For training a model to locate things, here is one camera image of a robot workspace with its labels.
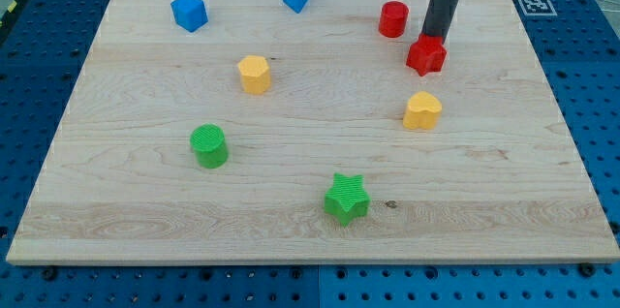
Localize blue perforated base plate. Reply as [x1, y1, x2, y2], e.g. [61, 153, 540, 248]
[1, 0, 619, 307]

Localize yellow hexagon block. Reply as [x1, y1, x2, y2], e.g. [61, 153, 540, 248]
[237, 55, 271, 95]

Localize light wooden board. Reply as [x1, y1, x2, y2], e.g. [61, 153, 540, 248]
[7, 0, 619, 265]

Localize red star block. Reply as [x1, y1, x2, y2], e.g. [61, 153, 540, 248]
[406, 33, 447, 77]

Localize yellow heart block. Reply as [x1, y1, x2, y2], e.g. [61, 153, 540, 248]
[402, 91, 443, 130]

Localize green star block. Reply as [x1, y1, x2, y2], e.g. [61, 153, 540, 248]
[324, 173, 371, 227]

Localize red cylinder block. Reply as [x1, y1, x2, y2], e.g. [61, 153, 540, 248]
[378, 1, 409, 38]

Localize blue cube block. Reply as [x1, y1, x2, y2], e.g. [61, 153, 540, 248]
[170, 0, 208, 32]

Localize white fiducial marker tag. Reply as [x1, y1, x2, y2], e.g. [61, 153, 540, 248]
[517, 0, 557, 16]

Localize green cylinder block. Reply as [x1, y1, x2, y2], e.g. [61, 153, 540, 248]
[190, 124, 229, 169]

